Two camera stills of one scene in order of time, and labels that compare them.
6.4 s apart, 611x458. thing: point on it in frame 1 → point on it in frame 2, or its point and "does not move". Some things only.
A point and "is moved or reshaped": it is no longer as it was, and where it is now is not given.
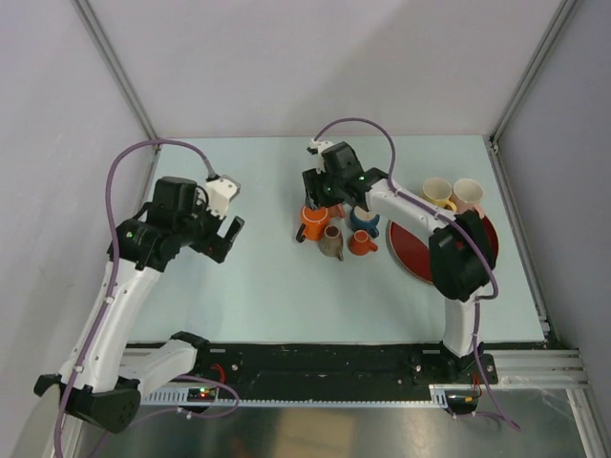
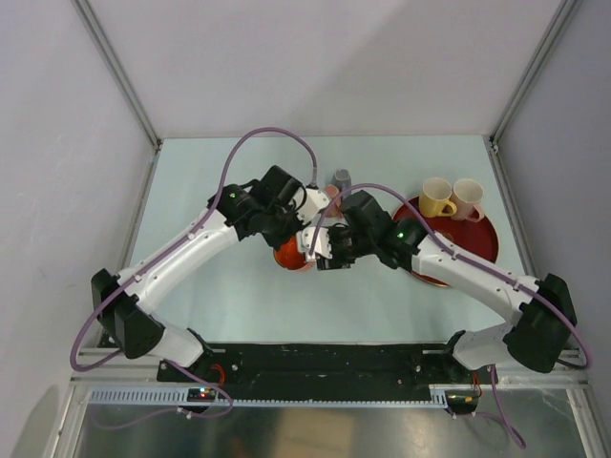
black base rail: [341, 366] does not move
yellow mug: [437, 191] does not move
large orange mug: [315, 224] is moved or reshaped
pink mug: [468, 195] does not move
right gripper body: [324, 188] → [343, 247]
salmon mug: [336, 211] does not move
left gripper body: [200, 232] → [282, 225]
